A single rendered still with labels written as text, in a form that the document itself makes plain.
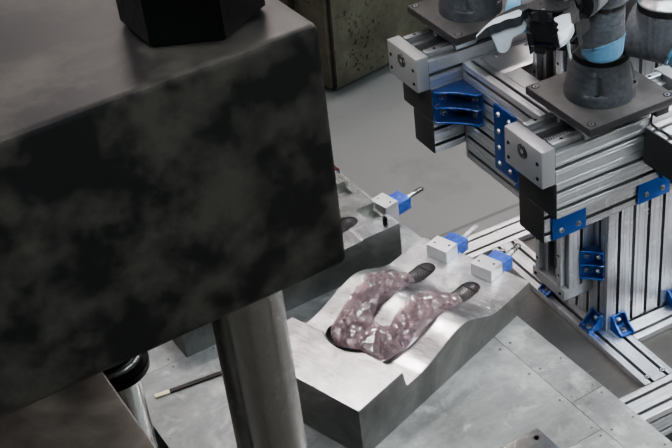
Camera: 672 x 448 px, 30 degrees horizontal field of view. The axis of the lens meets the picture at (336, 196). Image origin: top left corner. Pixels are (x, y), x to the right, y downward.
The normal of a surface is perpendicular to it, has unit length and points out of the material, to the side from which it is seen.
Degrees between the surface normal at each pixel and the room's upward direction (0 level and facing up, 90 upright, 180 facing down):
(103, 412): 0
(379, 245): 90
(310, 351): 0
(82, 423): 0
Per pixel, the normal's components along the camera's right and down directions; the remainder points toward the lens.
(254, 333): 0.25, 0.52
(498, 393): -0.10, -0.82
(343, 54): 0.64, 0.41
